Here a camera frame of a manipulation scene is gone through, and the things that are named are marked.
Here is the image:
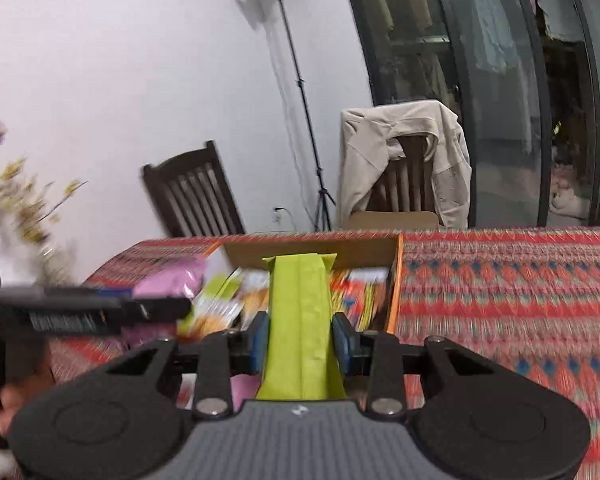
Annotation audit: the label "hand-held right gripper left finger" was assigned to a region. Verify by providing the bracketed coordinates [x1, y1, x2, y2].
[104, 312, 271, 421]

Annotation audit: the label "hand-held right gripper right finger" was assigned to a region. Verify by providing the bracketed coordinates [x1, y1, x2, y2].
[332, 312, 497, 421]

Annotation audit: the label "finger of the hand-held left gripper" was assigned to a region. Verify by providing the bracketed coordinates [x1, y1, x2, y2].
[120, 297, 192, 325]

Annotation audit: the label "pink snack packet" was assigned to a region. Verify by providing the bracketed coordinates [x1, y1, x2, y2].
[122, 254, 208, 350]

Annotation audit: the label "lime green snack packet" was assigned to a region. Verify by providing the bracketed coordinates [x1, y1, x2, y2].
[254, 253, 350, 402]

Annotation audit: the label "red pumpkin print cardboard box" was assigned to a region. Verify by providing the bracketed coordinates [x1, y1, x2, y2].
[199, 232, 405, 335]

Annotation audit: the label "person's left hand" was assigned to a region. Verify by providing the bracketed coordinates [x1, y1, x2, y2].
[0, 359, 52, 437]

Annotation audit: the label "floral patterned vase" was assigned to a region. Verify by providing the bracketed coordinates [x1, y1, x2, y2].
[39, 242, 77, 287]

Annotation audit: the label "red striped snack packet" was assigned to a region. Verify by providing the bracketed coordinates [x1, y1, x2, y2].
[329, 268, 392, 332]

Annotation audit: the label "yellow green snack box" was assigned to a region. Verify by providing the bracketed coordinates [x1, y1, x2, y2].
[177, 269, 246, 338]

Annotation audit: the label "yellow flower branches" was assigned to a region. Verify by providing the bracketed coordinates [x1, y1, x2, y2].
[0, 156, 89, 261]

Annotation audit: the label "dark wooden slatted chair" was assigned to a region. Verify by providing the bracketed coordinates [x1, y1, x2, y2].
[141, 140, 247, 239]

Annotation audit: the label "wooden chair under jacket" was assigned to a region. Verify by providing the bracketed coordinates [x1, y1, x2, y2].
[346, 135, 441, 231]

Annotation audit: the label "beige jacket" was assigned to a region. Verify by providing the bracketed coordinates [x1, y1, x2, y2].
[338, 100, 472, 229]

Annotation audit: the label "black light stand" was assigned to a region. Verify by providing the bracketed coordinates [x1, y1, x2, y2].
[244, 0, 337, 234]

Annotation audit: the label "glass sliding door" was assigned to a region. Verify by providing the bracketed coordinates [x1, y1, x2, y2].
[337, 0, 600, 229]

